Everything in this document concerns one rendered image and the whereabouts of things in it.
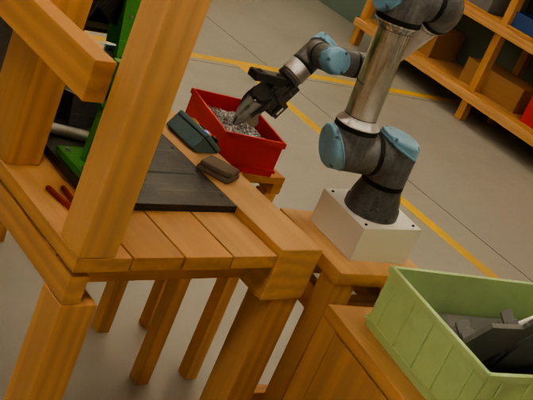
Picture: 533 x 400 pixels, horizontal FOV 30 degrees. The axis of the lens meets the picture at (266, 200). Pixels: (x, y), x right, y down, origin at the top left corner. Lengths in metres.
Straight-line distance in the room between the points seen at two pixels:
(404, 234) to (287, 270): 0.39
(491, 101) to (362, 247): 5.56
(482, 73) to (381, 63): 5.71
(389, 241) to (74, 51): 1.06
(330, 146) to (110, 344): 1.28
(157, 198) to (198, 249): 0.19
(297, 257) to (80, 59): 0.77
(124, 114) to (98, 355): 1.58
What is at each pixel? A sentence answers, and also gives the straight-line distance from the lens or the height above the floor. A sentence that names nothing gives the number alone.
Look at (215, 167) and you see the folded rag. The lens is 2.61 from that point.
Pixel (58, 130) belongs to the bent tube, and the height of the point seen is 0.92.
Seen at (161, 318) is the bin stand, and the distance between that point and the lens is 3.18.
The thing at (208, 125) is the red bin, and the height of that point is 0.88.
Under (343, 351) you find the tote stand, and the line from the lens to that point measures 2.44.
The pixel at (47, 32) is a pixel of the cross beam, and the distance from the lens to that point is 2.12.
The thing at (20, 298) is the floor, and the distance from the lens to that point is 3.54.
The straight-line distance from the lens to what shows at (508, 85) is 8.10.
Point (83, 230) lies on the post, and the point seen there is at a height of 0.94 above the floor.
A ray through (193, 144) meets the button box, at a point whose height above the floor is 0.92.
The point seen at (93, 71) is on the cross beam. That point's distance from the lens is 1.96.
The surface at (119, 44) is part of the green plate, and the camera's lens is 2.63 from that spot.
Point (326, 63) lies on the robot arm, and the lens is 2.71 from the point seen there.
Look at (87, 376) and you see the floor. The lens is 3.28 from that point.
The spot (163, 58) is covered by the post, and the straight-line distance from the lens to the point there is 1.90.
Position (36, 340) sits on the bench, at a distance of 2.22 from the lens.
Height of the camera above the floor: 1.87
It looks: 22 degrees down
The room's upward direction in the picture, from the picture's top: 23 degrees clockwise
